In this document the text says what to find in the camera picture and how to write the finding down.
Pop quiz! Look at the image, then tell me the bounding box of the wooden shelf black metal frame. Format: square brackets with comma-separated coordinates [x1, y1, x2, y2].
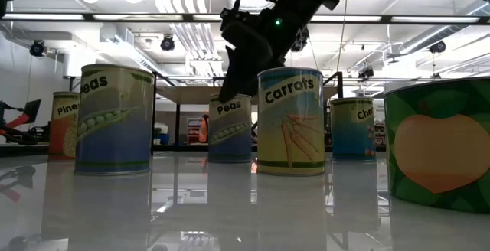
[151, 70, 345, 156]

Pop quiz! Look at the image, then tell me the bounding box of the cherries label tin can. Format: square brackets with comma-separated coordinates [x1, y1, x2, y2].
[329, 96, 377, 162]

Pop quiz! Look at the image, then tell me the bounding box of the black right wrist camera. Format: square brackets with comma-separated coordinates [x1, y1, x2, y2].
[219, 8, 273, 57]

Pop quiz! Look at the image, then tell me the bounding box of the pineapple label tin can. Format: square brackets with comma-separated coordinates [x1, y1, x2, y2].
[47, 91, 81, 162]

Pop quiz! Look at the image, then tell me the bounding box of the person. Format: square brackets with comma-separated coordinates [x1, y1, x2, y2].
[198, 112, 211, 144]

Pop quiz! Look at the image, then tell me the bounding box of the black table edge rail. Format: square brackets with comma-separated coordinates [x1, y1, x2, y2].
[0, 142, 387, 157]

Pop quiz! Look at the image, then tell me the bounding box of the carrots label tin can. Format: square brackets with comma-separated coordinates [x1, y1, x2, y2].
[256, 66, 325, 177]

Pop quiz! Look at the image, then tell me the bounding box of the black red background robot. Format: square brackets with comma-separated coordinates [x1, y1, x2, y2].
[0, 98, 50, 147]

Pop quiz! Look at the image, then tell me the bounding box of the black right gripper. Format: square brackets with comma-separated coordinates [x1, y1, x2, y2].
[217, 0, 309, 105]

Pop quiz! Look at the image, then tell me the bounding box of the peas label tin can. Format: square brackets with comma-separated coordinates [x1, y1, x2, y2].
[207, 93, 253, 164]
[73, 63, 155, 177]

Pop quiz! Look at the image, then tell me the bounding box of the short green peach can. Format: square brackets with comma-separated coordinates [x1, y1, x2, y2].
[384, 77, 490, 214]

